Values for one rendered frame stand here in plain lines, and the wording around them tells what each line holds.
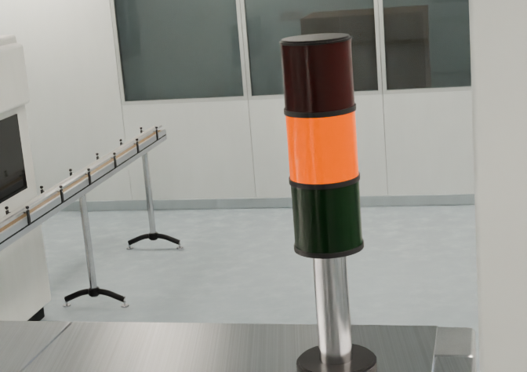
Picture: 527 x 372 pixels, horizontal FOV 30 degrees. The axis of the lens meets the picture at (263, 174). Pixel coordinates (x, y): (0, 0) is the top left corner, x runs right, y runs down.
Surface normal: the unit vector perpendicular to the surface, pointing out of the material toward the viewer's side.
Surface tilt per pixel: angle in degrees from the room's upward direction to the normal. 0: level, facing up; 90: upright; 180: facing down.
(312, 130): 90
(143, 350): 0
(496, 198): 90
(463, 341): 0
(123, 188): 90
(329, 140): 90
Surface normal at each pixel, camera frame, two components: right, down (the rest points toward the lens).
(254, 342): -0.07, -0.97
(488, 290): -0.22, 0.24
